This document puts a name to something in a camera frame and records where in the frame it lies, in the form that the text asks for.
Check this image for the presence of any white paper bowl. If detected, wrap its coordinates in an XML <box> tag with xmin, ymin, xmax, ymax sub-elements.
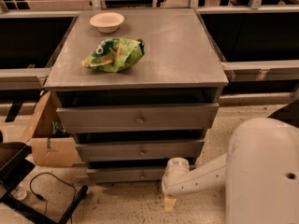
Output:
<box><xmin>90</xmin><ymin>12</ymin><xmax>124</xmax><ymax>34</ymax></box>

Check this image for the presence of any green chip bag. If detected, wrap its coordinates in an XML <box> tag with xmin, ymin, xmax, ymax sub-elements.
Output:
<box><xmin>80</xmin><ymin>38</ymin><xmax>144</xmax><ymax>73</ymax></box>

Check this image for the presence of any grey top drawer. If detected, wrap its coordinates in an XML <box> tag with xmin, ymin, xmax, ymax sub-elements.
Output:
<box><xmin>57</xmin><ymin>104</ymin><xmax>219</xmax><ymax>133</ymax></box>

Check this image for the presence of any grey drawer cabinet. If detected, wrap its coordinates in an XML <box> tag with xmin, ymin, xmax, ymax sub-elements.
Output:
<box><xmin>45</xmin><ymin>9</ymin><xmax>228</xmax><ymax>183</ymax></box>

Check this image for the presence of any brown cardboard box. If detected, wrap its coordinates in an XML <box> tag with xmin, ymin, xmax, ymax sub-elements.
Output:
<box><xmin>21</xmin><ymin>91</ymin><xmax>78</xmax><ymax>168</ymax></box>

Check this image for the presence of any grey metal railing frame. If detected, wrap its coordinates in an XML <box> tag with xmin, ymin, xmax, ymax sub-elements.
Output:
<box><xmin>0</xmin><ymin>0</ymin><xmax>299</xmax><ymax>110</ymax></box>

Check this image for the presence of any black cable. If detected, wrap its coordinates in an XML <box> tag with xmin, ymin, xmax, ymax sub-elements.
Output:
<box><xmin>29</xmin><ymin>171</ymin><xmax>78</xmax><ymax>224</ymax></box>

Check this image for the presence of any black office chair right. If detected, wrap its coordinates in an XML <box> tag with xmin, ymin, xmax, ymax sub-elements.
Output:
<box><xmin>270</xmin><ymin>85</ymin><xmax>299</xmax><ymax>128</ymax></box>

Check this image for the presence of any grey drawer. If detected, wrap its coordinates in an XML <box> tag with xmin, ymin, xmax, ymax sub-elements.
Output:
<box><xmin>87</xmin><ymin>166</ymin><xmax>165</xmax><ymax>184</ymax></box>
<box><xmin>76</xmin><ymin>139</ymin><xmax>204</xmax><ymax>162</ymax></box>
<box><xmin>57</xmin><ymin>104</ymin><xmax>219</xmax><ymax>133</ymax></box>

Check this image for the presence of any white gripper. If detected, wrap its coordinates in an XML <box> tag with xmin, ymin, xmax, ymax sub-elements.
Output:
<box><xmin>162</xmin><ymin>157</ymin><xmax>190</xmax><ymax>213</ymax></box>

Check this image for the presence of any grey bottom drawer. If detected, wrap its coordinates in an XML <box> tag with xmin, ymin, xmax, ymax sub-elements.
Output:
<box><xmin>87</xmin><ymin>166</ymin><xmax>165</xmax><ymax>184</ymax></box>

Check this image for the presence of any grey middle drawer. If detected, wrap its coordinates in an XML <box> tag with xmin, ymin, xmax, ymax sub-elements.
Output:
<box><xmin>76</xmin><ymin>139</ymin><xmax>204</xmax><ymax>162</ymax></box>

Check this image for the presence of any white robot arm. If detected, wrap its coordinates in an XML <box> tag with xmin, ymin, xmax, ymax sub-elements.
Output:
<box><xmin>162</xmin><ymin>118</ymin><xmax>299</xmax><ymax>224</ymax></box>

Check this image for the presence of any black chair left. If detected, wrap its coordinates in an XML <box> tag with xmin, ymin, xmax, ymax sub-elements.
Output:
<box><xmin>0</xmin><ymin>142</ymin><xmax>88</xmax><ymax>224</ymax></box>

